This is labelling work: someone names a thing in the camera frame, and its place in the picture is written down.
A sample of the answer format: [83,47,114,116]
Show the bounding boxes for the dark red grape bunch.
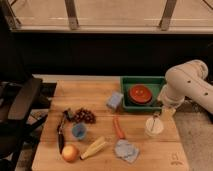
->
[74,108,96,124]

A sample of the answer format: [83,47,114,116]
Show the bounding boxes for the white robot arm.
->
[158,60,213,116]

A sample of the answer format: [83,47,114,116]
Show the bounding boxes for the green plastic tray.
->
[120,76,165,112]

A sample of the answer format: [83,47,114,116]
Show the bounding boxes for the white cup with spoon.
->
[145,112,164,137]

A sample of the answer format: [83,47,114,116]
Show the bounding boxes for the red bowl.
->
[128,84,152,105]

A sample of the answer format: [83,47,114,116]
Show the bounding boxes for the orange carrot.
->
[113,116,125,139]

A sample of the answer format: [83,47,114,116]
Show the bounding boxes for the blue sponge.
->
[106,92,123,110]

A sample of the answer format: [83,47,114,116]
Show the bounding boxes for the blue crumpled cloth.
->
[114,139,140,163]

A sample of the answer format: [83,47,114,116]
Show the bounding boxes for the yellow corn cob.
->
[80,137,107,160]

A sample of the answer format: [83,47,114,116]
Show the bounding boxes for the blue small cup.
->
[71,123,87,140]

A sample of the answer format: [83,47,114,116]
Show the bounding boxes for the small dark clip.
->
[64,108,74,121]

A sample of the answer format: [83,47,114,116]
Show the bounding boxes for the black office chair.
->
[0,78,50,171]

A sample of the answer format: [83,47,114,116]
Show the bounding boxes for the black handled tool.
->
[57,115,66,154]

